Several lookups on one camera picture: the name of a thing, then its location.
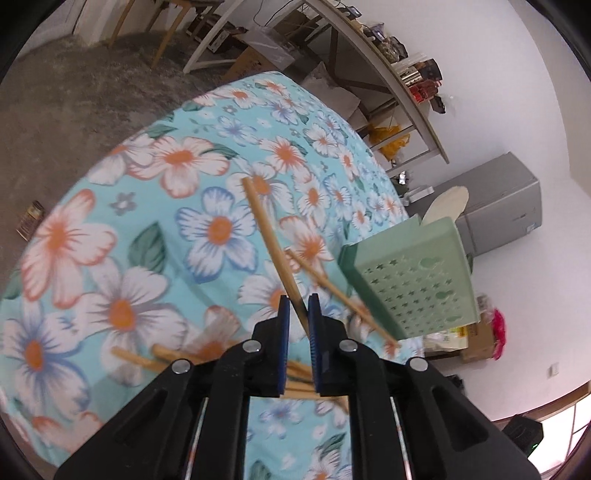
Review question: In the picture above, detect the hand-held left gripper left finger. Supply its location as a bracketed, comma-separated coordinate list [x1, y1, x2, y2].
[55, 295, 291, 480]

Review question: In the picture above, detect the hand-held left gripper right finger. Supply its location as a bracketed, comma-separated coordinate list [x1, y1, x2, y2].
[309, 294, 539, 480]

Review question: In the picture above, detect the green perforated utensil holder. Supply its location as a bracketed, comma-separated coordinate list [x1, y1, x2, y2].
[338, 215, 481, 341]

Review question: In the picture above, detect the yellow green rice bag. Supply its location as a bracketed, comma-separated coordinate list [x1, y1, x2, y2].
[422, 325, 469, 359]

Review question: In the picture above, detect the floral turquoise tablecloth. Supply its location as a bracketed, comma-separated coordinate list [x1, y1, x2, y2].
[0, 71, 446, 480]

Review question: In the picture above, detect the open cardboard box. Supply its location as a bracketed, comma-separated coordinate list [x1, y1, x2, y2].
[462, 318, 498, 363]

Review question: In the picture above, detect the pink plastic bag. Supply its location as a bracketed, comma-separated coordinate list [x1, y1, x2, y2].
[489, 308, 508, 361]

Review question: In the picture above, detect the cream spoon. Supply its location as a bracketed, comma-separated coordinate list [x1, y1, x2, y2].
[422, 185, 470, 227]

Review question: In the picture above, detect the yellow plastic bag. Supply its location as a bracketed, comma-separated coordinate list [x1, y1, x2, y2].
[369, 124, 413, 161]

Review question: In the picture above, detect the grey refrigerator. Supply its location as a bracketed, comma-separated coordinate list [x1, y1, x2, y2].
[433, 152, 542, 257]

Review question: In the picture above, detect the white sack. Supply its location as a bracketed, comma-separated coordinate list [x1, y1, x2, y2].
[295, 62, 362, 121]

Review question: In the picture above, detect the long white table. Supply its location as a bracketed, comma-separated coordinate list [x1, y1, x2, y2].
[184, 0, 451, 163]

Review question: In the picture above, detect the red bottle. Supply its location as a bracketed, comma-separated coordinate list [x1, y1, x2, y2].
[410, 79, 444, 103]

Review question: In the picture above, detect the small box on floor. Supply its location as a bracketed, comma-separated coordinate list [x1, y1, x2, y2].
[16, 200, 45, 241]

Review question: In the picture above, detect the brown cardboard box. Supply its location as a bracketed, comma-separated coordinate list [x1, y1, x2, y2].
[224, 46, 278, 83]

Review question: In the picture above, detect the black carton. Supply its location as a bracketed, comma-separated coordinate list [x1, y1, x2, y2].
[418, 59, 443, 82]

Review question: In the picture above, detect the clear plastic storage box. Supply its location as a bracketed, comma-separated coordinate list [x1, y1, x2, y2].
[245, 27, 297, 70]

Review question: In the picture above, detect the red and white appliance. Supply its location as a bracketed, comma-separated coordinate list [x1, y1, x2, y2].
[190, 15, 244, 52]

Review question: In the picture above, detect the wooden chair with black seat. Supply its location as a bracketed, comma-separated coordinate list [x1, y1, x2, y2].
[105, 0, 195, 68]

